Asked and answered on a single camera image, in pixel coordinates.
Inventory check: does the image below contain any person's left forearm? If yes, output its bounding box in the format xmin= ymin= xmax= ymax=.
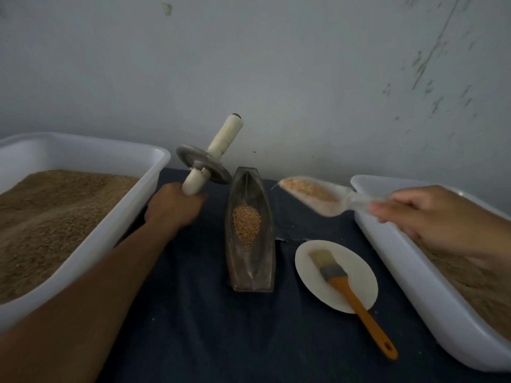
xmin=0 ymin=222 xmax=174 ymax=383

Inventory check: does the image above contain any boat-shaped metal grinding trough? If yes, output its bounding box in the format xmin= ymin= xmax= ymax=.
xmin=225 ymin=165 xmax=277 ymax=294

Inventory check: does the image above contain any orange-handled paint brush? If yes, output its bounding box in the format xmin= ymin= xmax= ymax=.
xmin=309 ymin=248 xmax=399 ymax=361

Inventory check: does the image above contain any person's right hand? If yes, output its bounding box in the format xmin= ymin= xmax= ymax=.
xmin=366 ymin=185 xmax=490 ymax=256

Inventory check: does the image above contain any dark blue table cloth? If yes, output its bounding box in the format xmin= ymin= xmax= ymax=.
xmin=96 ymin=167 xmax=480 ymax=383

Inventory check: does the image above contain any white round plate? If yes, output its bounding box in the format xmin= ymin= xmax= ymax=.
xmin=294 ymin=239 xmax=378 ymax=314

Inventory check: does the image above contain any white plastic tub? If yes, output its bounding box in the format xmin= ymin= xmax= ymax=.
xmin=0 ymin=132 xmax=171 ymax=332
xmin=350 ymin=174 xmax=511 ymax=372

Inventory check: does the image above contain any large brown grain heap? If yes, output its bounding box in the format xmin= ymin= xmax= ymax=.
xmin=415 ymin=235 xmax=511 ymax=342
xmin=0 ymin=170 xmax=141 ymax=305

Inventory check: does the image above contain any white plastic scoop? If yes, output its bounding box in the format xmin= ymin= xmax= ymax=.
xmin=278 ymin=175 xmax=376 ymax=219

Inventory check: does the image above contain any person's left hand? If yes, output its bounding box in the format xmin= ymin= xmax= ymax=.
xmin=144 ymin=182 xmax=209 ymax=235

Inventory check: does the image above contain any metal grinding wheel with handle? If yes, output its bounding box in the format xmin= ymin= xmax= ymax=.
xmin=176 ymin=114 xmax=244 ymax=196

